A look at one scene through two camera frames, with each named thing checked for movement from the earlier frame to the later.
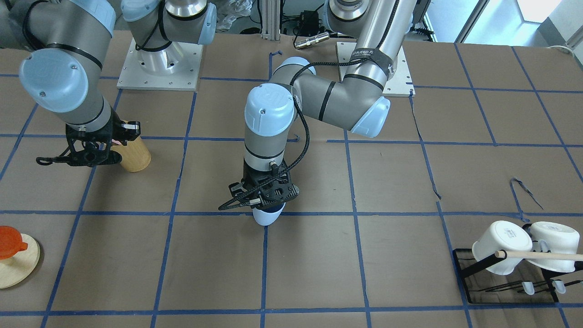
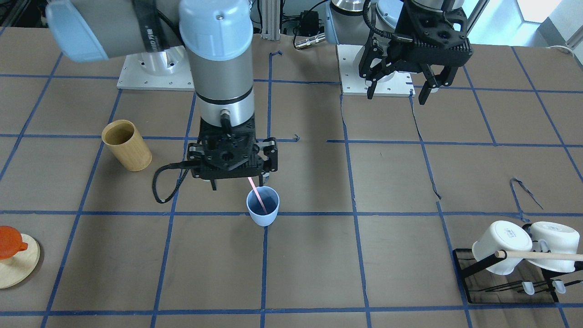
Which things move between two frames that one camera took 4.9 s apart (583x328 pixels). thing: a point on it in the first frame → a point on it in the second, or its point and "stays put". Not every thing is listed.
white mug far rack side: [554, 237] stays put
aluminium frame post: [270, 19] stays put
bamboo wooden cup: [135, 156] stays put
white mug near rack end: [503, 235] stays put
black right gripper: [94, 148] → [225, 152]
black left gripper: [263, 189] → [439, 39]
